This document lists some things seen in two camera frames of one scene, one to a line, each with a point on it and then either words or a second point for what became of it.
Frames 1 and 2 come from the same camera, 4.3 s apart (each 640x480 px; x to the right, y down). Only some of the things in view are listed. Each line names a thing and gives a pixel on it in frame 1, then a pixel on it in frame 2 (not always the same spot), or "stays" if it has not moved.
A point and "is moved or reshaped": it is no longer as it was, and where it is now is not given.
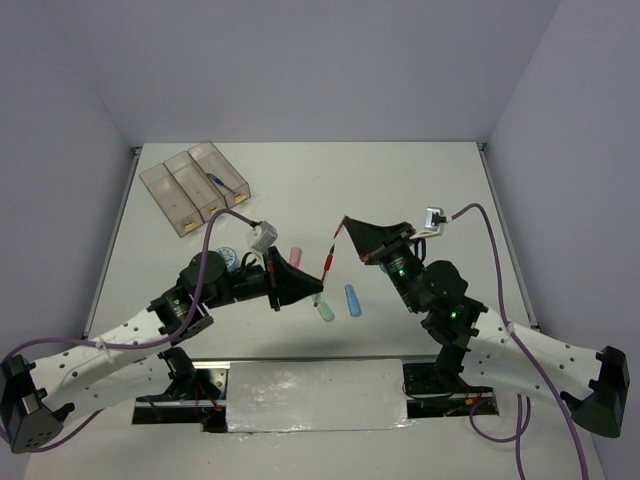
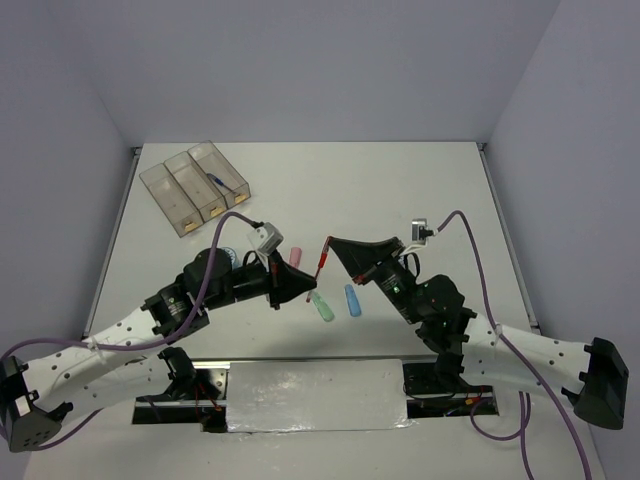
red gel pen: [328, 262] is moved or reshaped
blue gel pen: [219, 182] stays
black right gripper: [375, 242] → [356, 258]
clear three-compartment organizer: [190, 187] stays
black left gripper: [285, 282] stays
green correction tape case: [325, 311] stays
